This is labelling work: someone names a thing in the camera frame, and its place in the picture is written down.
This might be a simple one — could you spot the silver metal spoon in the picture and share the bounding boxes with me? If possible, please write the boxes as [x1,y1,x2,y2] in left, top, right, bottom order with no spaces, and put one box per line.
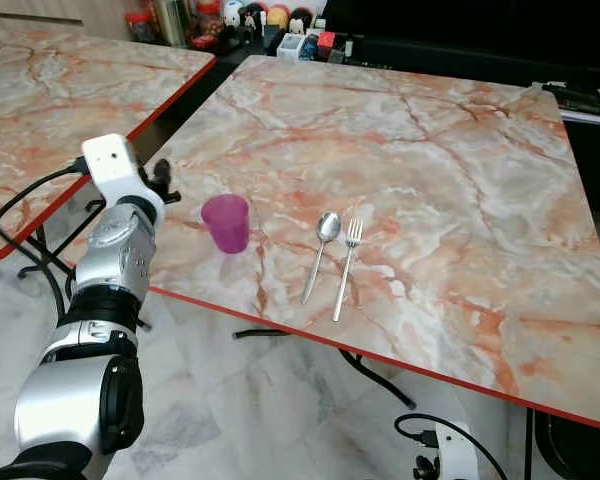
[300,211,343,307]

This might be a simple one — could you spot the purple plastic cup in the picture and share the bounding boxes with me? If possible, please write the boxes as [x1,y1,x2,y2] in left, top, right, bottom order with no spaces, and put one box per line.
[201,194,251,255]

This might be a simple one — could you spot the small marble red-edged table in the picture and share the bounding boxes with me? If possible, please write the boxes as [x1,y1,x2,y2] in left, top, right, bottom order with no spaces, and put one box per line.
[0,28,219,262]

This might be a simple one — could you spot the black round stool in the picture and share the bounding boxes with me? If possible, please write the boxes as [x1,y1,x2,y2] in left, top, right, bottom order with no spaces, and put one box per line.
[533,408,600,480]

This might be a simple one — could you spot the small red-lidded jar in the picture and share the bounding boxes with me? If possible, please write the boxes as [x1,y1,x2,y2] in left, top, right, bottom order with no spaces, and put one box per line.
[124,8,157,43]

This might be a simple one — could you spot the tall olive bottle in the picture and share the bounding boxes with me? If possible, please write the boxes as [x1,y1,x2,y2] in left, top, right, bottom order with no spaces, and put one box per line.
[155,0,192,47]

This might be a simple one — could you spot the large red-lidded jar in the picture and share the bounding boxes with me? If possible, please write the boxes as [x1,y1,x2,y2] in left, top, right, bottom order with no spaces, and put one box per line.
[194,0,225,43]

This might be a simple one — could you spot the white figurine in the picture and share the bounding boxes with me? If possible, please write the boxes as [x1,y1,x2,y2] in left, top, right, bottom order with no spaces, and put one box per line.
[223,0,247,32]

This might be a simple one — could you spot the white tray with black device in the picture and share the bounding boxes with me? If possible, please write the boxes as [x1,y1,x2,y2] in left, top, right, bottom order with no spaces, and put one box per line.
[540,80,600,119]

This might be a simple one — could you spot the white and blue box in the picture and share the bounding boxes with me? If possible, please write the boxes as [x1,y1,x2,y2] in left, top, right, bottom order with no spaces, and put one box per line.
[277,32,307,61]

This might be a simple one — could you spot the yellow figurine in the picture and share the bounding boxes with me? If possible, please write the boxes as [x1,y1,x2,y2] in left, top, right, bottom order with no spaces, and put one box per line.
[266,4,292,32]

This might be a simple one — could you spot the silver metal fork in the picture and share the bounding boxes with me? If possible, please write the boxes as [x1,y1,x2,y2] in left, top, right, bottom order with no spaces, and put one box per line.
[331,217,366,324]

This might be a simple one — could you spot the black figurine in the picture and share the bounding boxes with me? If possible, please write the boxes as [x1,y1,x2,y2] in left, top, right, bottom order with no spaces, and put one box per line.
[289,8,317,37]

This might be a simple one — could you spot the small red box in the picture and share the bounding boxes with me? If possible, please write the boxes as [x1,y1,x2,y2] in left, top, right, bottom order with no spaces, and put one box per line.
[316,31,337,62]

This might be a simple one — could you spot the large marble red-edged table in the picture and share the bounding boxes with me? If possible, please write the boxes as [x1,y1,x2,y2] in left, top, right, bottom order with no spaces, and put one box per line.
[143,54,600,434]

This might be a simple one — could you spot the black television screen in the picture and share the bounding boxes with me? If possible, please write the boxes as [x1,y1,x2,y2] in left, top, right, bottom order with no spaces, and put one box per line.
[320,0,600,89]

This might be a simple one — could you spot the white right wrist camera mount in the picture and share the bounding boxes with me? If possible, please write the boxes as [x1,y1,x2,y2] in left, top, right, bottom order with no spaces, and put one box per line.
[434,419,482,480]

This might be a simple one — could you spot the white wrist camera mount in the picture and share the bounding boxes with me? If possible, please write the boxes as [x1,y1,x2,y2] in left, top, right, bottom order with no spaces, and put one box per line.
[434,419,482,480]
[81,133,167,227]

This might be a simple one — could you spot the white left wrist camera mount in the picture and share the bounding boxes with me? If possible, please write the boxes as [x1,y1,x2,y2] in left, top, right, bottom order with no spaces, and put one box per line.
[81,133,167,227]

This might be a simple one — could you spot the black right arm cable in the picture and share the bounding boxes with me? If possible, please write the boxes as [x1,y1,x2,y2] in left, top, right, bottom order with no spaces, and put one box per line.
[394,411,511,480]

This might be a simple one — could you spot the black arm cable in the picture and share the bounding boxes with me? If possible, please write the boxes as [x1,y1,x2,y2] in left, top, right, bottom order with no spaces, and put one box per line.
[394,411,511,480]
[0,165,91,323]

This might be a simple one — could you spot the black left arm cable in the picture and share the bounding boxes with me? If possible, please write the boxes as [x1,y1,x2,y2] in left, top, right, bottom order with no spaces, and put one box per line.
[0,165,91,323]

